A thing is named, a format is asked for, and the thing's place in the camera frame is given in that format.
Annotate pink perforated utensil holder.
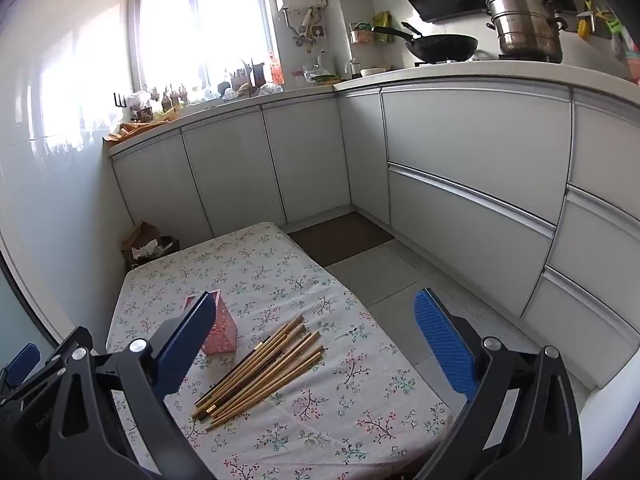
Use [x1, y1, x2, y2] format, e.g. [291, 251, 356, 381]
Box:
[184, 289, 238, 356]

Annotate black chopstick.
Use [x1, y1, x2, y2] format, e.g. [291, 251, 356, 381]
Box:
[191, 340, 266, 419]

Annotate wooden chopstick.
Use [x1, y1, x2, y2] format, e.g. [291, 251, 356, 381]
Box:
[199, 329, 321, 420]
[196, 331, 314, 421]
[191, 322, 307, 418]
[209, 344, 326, 426]
[194, 314, 304, 408]
[205, 343, 327, 434]
[194, 320, 305, 413]

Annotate white lower kitchen cabinets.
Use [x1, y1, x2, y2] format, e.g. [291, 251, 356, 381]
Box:
[111, 77, 639, 387]

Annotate floral tablecloth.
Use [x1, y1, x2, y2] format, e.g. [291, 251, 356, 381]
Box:
[104, 220, 459, 480]

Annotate brown paper bag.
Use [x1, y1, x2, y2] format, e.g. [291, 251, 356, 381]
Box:
[120, 221, 160, 264]

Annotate dark floor mat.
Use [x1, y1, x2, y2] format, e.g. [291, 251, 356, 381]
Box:
[288, 211, 394, 268]

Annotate yellow cloth on counter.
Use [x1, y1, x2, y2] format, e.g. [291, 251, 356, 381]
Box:
[103, 108, 178, 145]

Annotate white bowl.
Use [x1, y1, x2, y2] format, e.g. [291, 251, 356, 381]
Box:
[360, 67, 388, 77]

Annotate gas stove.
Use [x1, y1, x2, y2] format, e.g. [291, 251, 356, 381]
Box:
[413, 49, 562, 67]

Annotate black wok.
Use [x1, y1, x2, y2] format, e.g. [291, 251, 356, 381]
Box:
[372, 22, 478, 64]

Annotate window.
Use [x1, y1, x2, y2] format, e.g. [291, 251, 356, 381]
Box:
[127, 0, 278, 90]

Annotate stainless steel steamer pot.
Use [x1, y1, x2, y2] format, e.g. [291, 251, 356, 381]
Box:
[485, 0, 567, 64]

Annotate yellow hanging utensil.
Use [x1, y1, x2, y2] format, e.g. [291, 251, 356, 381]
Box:
[577, 0, 596, 40]

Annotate wall spice rack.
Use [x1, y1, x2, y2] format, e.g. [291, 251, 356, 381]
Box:
[348, 11, 394, 44]

